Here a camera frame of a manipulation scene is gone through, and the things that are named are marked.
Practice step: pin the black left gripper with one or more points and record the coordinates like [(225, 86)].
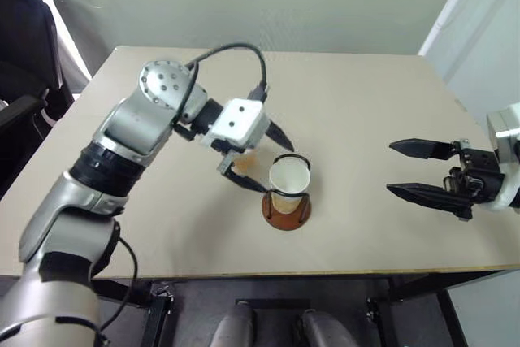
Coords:
[(227, 148)]

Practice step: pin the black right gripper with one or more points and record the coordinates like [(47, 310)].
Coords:
[(481, 176)]

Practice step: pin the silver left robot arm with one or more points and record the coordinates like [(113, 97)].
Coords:
[(122, 127)]

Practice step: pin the white paper cup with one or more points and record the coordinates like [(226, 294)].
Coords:
[(290, 176)]

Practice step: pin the black office chair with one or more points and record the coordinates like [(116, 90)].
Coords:
[(24, 58)]

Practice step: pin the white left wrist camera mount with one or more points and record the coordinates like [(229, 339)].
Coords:
[(239, 119)]

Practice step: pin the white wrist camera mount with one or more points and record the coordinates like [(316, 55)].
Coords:
[(510, 148), (239, 119)]

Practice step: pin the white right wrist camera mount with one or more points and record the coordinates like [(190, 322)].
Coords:
[(510, 148)]

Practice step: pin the black metal table frame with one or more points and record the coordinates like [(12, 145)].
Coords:
[(162, 314)]

